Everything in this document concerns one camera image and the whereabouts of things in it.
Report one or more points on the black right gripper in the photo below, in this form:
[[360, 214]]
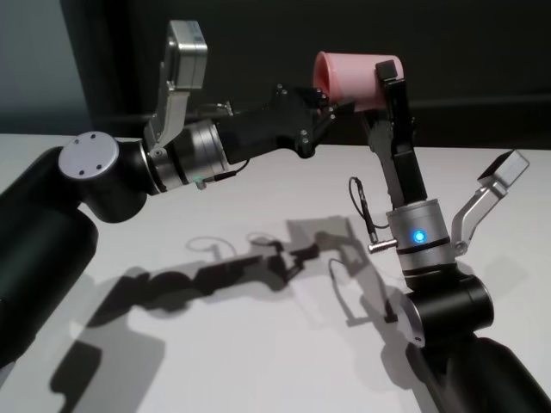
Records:
[[404, 176]]

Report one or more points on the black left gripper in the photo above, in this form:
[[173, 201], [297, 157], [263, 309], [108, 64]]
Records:
[[267, 133]]

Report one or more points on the pink plastic cup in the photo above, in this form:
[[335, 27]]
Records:
[[357, 79]]

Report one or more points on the thin grey frame rail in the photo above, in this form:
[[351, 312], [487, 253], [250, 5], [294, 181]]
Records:
[[482, 104]]

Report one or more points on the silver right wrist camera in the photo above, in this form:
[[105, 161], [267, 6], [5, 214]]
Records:
[[503, 172]]

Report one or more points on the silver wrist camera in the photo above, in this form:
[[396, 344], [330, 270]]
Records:
[[503, 172], [185, 60]]

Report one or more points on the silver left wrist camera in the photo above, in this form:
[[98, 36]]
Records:
[[185, 60]]

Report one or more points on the dark frame post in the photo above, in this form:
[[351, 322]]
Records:
[[103, 64]]

